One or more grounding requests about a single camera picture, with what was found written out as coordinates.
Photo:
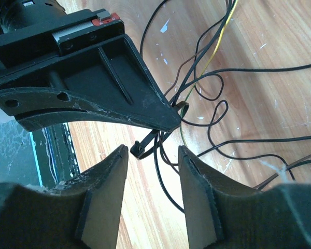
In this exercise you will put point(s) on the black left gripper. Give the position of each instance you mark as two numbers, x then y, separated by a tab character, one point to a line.
57	67

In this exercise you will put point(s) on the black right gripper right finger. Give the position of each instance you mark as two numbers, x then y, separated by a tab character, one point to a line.
223	213

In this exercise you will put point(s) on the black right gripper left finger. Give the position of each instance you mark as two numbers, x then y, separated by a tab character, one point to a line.
83	212

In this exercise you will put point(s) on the black zip tie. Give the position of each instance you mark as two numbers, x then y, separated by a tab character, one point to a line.
138	149

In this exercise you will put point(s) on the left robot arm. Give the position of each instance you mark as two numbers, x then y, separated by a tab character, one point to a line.
57	67

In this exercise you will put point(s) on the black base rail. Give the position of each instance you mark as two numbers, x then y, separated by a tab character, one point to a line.
54	154

